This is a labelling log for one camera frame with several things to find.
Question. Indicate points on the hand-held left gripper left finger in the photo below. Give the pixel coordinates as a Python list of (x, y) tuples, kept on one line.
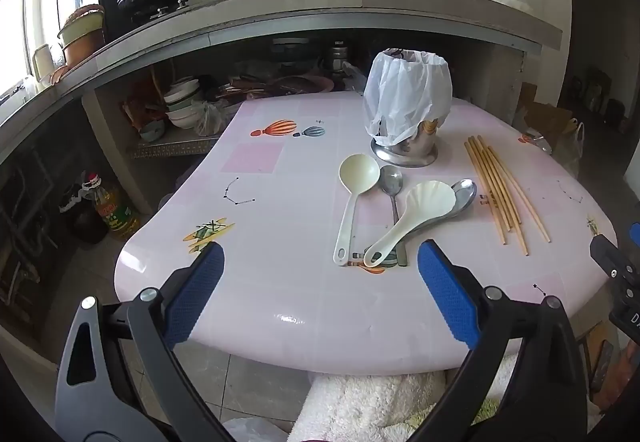
[(192, 297)]

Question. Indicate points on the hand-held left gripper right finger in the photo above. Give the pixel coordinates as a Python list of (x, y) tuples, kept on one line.
[(447, 297)]

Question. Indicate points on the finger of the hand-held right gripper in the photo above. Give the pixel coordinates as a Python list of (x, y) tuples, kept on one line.
[(605, 254)]

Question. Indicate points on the cream scalloped rice paddle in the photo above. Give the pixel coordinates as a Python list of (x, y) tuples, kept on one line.
[(427, 204)]

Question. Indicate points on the large steel spoon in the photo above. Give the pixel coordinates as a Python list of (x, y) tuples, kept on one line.
[(462, 194)]

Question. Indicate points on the pile of bamboo chopsticks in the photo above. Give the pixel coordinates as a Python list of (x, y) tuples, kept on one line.
[(492, 187)]

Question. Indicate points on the small steel spoon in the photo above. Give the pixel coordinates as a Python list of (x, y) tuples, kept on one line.
[(391, 182)]

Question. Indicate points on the steel utensil holder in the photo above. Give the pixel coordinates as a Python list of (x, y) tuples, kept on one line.
[(415, 149)]

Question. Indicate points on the cream round plastic ladle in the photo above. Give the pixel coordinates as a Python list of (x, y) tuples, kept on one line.
[(357, 174)]

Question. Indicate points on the white shopping bag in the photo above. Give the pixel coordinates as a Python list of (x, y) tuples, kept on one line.
[(567, 147)]

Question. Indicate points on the cooking oil bottle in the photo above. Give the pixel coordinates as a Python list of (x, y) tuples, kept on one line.
[(112, 212)]

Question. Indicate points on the cardboard box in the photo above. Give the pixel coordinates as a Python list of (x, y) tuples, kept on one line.
[(545, 117)]

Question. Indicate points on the crumpled grey plastic bag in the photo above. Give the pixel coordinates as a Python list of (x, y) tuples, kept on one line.
[(210, 119)]

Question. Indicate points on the stack of ceramic bowls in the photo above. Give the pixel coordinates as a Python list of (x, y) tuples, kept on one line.
[(182, 107)]

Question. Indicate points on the white plastic bag liner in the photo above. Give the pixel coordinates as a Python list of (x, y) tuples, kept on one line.
[(405, 92)]

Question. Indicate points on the pink plastic basin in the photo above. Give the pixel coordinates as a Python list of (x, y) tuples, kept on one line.
[(310, 83)]

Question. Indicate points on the steel lidded container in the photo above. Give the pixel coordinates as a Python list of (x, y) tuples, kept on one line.
[(339, 57)]

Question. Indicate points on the stacked brown and cream basins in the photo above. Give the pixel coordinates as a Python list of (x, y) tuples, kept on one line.
[(80, 42)]

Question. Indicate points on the white cup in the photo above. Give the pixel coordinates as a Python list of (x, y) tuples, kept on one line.
[(42, 62)]

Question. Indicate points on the gas stove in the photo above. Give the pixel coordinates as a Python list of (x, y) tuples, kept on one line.
[(150, 14)]

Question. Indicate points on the concrete counter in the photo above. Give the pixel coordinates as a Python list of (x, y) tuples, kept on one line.
[(280, 4)]

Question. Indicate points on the window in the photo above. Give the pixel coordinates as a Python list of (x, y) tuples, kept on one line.
[(10, 22)]

